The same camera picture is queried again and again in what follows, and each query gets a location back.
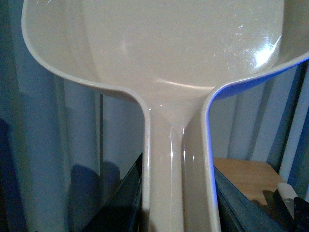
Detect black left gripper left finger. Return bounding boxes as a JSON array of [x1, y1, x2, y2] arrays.
[[83, 155, 142, 232]]

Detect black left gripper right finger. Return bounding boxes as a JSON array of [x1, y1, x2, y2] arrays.
[[214, 167, 285, 232]]

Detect beige hand brush black bristles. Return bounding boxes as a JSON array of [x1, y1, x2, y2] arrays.
[[263, 183, 309, 232]]

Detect beige plastic dustpan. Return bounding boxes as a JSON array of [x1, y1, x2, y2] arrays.
[[22, 0, 309, 232]]

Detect wooden nightstand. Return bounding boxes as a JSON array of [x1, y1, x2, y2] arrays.
[[214, 158, 283, 207]]

